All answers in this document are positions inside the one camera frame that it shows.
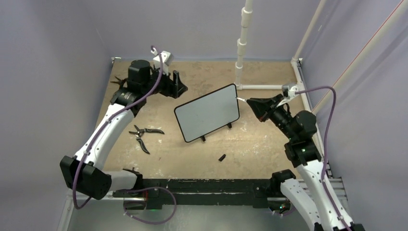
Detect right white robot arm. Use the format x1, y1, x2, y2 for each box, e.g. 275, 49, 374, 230
246, 94, 364, 231

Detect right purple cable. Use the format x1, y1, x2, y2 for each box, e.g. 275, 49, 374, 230
294, 86, 351, 231

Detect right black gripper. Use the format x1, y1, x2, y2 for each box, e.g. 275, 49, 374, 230
248, 93, 297, 140

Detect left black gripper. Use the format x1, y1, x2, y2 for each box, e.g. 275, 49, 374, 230
143, 65, 188, 99

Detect white PVC pipe frame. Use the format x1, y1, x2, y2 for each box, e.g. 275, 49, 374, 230
232, 0, 408, 116

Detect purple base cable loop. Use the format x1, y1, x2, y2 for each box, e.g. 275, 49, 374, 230
123, 186, 179, 225

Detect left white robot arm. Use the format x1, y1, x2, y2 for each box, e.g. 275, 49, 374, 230
60, 60, 188, 202

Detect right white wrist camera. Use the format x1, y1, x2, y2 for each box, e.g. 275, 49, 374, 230
277, 83, 299, 107

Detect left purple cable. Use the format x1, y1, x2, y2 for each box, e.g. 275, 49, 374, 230
72, 45, 165, 210

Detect yellow handled pliers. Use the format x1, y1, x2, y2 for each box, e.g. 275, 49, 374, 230
110, 76, 127, 88

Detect black handled pliers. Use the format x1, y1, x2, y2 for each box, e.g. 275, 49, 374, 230
129, 125, 165, 154

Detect black marker cap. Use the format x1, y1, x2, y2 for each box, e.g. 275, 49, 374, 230
218, 154, 226, 162

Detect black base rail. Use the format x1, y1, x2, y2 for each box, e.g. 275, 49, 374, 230
103, 179, 288, 209

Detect small black-framed whiteboard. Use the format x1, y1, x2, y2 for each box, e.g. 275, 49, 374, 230
174, 83, 240, 143

